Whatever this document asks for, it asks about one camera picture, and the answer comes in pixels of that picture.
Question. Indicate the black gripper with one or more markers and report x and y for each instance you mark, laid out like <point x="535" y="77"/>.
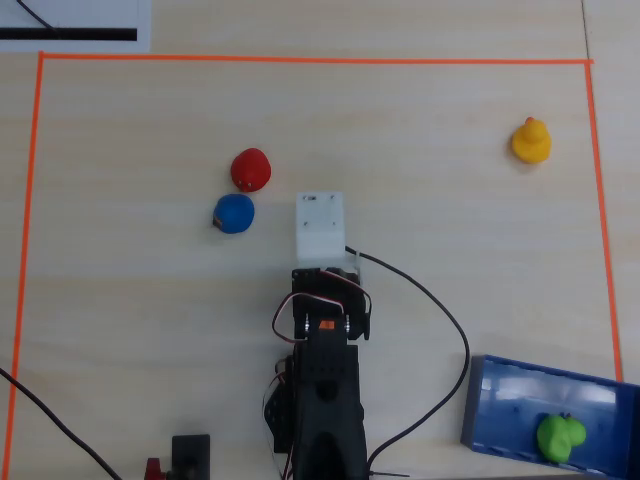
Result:
<point x="345" y="276"/>

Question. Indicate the green rubber duck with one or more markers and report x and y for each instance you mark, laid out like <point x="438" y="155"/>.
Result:
<point x="557" y="436"/>

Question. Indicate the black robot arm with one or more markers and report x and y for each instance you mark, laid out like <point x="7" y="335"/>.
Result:
<point x="327" y="400"/>

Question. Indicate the blue rubber duck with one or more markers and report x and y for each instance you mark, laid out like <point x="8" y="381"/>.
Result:
<point x="234" y="213"/>

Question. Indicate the red rubber duck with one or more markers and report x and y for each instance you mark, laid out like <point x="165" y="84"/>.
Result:
<point x="251" y="169"/>

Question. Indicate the blue plastic box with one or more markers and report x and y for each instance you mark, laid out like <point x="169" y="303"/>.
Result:
<point x="505" y="405"/>

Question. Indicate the small black box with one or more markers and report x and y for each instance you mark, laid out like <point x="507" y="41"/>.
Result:
<point x="191" y="457"/>

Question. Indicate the yellow rubber duck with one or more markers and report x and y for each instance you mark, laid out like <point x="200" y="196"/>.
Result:
<point x="531" y="144"/>

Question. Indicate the orange tape border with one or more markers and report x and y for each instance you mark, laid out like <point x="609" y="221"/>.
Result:
<point x="320" y="60"/>

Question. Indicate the white camera housing box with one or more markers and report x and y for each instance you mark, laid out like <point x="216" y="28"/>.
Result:
<point x="320" y="225"/>

